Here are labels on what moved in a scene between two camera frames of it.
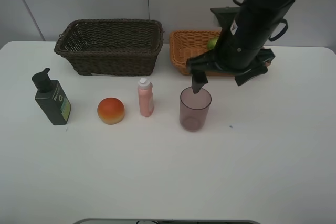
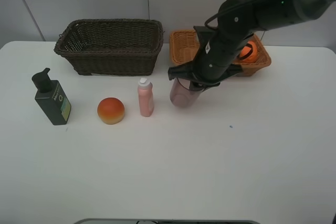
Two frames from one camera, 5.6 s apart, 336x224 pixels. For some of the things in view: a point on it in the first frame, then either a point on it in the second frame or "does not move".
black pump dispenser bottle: (51, 97) does not move
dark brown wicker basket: (123, 47) does not move
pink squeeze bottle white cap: (146, 97) does not move
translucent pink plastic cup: (194, 109) → (180, 95)
